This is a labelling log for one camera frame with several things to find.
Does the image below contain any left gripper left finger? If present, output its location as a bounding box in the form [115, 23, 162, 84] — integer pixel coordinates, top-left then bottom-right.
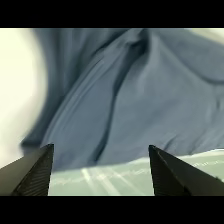
[0, 143, 55, 197]

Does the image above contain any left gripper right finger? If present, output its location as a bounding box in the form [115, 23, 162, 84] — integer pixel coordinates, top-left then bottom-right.
[148, 144, 224, 197]

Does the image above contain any blue shirt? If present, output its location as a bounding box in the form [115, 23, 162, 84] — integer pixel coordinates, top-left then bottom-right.
[20, 27, 224, 172]

